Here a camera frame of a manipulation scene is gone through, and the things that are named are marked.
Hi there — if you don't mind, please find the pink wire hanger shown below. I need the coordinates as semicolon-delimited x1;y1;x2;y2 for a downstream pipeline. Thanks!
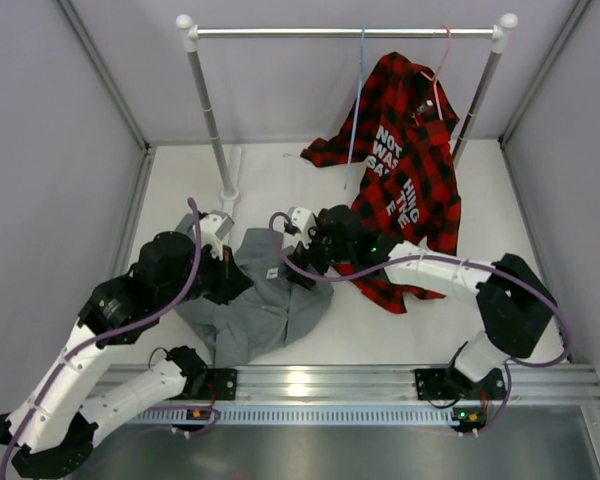
422;24;453;121

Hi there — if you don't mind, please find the red black plaid shirt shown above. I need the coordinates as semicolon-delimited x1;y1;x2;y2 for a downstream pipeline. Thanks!
299;50;463;316

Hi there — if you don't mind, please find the slotted grey cable duct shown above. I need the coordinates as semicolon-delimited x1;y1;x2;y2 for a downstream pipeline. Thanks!
130;404;477;426

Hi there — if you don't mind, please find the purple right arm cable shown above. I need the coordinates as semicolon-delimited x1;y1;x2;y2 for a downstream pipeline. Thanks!
269;211;572;370

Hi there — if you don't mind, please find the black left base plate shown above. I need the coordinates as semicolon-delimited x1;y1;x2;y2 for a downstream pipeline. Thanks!
197;368;238;401

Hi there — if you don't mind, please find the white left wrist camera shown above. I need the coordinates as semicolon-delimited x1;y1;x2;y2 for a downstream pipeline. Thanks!
176;210;234;260

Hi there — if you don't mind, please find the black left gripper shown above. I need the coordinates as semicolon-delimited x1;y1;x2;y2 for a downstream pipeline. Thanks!
158;240;254;309

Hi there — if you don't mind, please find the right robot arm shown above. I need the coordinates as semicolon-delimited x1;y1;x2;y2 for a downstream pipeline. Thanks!
280;205;559;399

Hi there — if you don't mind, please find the blue wire hanger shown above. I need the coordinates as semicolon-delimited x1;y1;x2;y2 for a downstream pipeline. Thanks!
343;23;367;191

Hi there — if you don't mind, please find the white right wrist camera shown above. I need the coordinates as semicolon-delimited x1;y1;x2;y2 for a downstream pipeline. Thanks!
284;207;316;248

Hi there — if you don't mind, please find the white and silver clothes rack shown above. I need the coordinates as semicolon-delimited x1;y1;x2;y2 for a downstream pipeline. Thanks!
176;13;519;221

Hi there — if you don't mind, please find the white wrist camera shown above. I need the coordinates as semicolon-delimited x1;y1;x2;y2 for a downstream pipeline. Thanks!
284;207;316;248
176;210;234;260

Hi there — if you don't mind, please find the grey shirt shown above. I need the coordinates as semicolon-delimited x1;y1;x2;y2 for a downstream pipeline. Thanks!
175;228;333;368

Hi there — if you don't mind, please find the aluminium mounting rail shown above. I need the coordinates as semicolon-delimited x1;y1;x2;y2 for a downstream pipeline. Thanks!
99;363;600;401

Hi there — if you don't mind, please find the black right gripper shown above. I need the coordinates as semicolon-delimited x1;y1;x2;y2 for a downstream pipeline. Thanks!
286;222;355;291

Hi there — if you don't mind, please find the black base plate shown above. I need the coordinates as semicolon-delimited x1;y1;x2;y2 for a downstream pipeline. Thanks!
414;368;458;401
197;368;238;401

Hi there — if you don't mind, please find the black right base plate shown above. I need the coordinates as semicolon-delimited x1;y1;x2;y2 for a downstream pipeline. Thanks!
414;368;458;401

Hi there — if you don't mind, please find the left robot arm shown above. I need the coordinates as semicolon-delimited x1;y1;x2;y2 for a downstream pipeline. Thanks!
0;232;253;479

